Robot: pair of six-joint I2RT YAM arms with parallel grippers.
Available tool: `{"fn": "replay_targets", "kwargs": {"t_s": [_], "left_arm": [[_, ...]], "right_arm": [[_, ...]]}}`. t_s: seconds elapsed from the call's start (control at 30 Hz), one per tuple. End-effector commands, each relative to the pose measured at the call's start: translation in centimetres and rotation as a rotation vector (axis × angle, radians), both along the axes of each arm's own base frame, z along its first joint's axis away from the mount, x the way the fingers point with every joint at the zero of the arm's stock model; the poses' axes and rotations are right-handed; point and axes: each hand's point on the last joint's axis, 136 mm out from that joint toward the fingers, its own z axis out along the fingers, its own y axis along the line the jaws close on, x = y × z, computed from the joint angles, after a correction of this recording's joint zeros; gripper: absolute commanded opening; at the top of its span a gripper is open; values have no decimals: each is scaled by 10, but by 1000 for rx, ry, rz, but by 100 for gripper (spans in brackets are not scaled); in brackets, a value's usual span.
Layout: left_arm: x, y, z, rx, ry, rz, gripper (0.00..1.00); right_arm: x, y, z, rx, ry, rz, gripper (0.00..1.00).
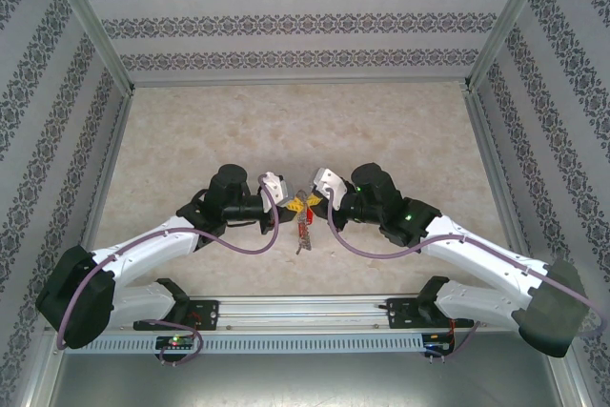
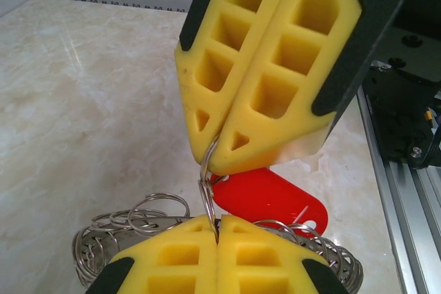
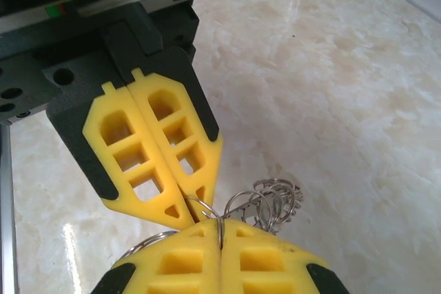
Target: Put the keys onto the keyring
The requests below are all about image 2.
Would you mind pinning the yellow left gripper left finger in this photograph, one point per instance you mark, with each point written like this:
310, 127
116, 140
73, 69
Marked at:
165, 263

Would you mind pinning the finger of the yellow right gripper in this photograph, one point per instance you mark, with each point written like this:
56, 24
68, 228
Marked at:
206, 46
310, 60

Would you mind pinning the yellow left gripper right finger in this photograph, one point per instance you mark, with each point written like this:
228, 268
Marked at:
275, 263

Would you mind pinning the red plastic key tag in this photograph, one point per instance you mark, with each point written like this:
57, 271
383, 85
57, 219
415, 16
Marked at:
268, 197

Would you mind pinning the silver keyring disc with rings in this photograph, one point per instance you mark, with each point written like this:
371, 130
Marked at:
100, 249

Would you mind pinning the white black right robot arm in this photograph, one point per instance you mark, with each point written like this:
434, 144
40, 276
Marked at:
427, 53

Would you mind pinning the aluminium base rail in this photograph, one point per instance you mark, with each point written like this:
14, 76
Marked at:
406, 221

